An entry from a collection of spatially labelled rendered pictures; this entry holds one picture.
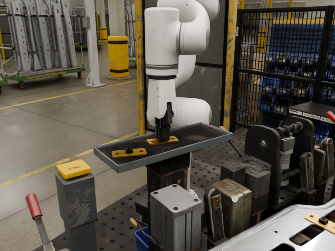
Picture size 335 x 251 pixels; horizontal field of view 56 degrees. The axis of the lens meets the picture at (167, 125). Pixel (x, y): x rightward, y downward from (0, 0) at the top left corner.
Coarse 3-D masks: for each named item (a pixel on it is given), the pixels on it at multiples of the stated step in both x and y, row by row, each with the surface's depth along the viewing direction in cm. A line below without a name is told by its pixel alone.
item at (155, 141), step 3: (171, 138) 87; (174, 138) 87; (147, 141) 84; (150, 141) 84; (153, 141) 85; (156, 141) 84; (165, 141) 84; (168, 141) 84; (171, 141) 84; (174, 141) 85; (177, 141) 85; (150, 144) 83; (153, 144) 83; (156, 144) 83
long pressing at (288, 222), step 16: (288, 208) 82; (304, 208) 83; (320, 208) 83; (256, 224) 76; (272, 224) 76; (288, 224) 76; (304, 224) 76; (240, 240) 71; (256, 240) 71; (272, 240) 71; (288, 240) 71; (320, 240) 71
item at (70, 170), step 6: (72, 162) 73; (78, 162) 73; (84, 162) 73; (60, 168) 70; (66, 168) 70; (72, 168) 70; (78, 168) 70; (84, 168) 70; (90, 168) 70; (66, 174) 67; (72, 174) 68; (78, 174) 69
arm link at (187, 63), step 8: (184, 56) 110; (192, 56) 111; (184, 64) 110; (192, 64) 112; (184, 72) 110; (192, 72) 113; (176, 80) 110; (184, 80) 112; (176, 88) 116; (152, 120) 110
